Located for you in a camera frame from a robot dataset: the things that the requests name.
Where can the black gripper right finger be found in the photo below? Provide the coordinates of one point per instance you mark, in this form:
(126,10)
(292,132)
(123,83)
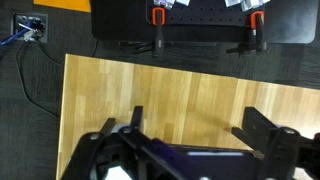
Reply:
(260,130)

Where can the orange sheet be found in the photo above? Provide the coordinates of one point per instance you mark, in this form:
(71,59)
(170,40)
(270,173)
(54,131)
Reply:
(66,4)

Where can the grey floor outlet box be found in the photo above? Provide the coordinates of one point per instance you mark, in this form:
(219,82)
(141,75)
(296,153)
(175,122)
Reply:
(18,16)

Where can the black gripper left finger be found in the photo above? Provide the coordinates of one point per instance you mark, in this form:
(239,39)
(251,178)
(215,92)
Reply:
(137,116)

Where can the orange black bar clamp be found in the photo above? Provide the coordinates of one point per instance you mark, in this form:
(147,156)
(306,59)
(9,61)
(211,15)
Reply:
(158,16)
(256,18)

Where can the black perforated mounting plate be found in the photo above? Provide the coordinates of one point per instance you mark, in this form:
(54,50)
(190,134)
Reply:
(206,15)

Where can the silver aluminium profile bracket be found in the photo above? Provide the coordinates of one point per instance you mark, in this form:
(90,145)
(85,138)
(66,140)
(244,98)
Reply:
(163,3)
(246,4)
(182,1)

